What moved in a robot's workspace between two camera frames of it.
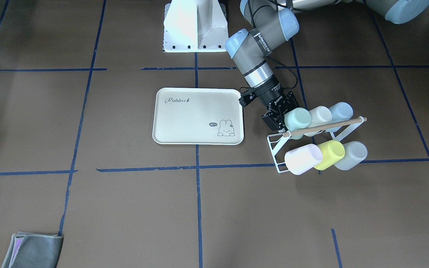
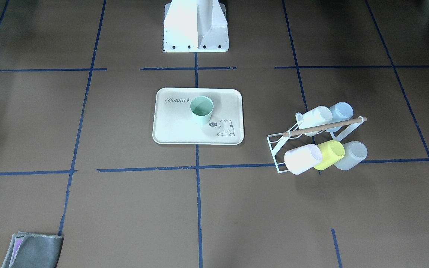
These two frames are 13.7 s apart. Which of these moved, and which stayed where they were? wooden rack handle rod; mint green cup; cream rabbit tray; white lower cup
Moved: mint green cup
Stayed: white lower cup; cream rabbit tray; wooden rack handle rod
